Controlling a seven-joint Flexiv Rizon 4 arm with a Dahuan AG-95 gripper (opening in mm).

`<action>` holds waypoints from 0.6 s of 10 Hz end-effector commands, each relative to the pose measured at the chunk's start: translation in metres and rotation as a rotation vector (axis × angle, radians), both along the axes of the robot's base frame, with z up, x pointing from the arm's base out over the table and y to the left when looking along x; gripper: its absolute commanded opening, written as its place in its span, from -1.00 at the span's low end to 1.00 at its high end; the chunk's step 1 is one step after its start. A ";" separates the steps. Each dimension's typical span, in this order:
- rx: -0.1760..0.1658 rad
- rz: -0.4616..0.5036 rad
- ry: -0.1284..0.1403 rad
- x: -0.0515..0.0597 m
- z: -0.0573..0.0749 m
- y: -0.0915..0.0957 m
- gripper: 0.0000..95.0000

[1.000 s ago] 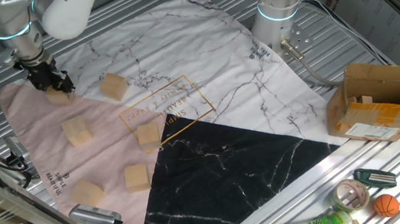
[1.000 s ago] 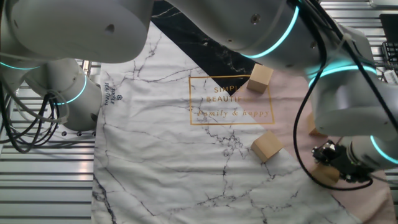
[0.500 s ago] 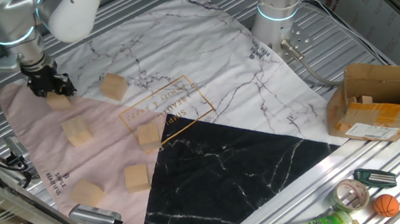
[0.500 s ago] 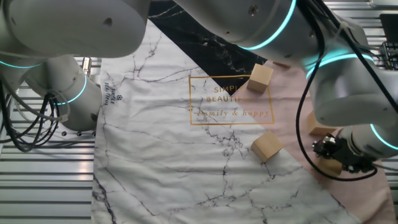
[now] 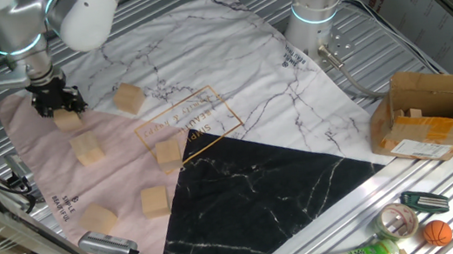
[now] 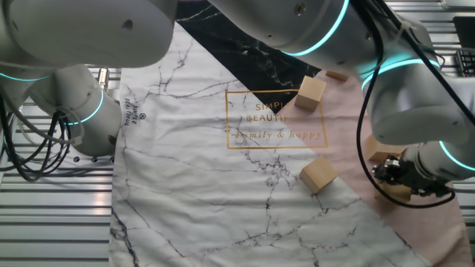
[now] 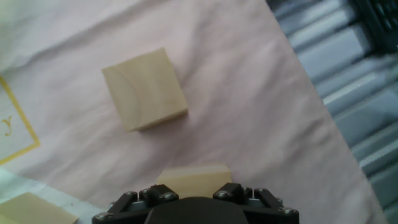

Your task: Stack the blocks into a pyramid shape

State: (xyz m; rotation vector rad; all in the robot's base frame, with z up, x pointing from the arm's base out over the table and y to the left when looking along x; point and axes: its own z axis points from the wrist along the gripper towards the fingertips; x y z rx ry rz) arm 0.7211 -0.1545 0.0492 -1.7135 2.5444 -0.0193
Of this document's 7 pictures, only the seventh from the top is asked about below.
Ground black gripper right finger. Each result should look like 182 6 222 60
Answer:
212 182 300 224

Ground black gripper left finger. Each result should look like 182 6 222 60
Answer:
92 184 180 224

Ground light wooden cube block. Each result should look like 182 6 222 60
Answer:
101 47 189 133
0 192 79 224
156 164 233 200

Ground marble pattern table cloth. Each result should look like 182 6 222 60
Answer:
0 0 389 224

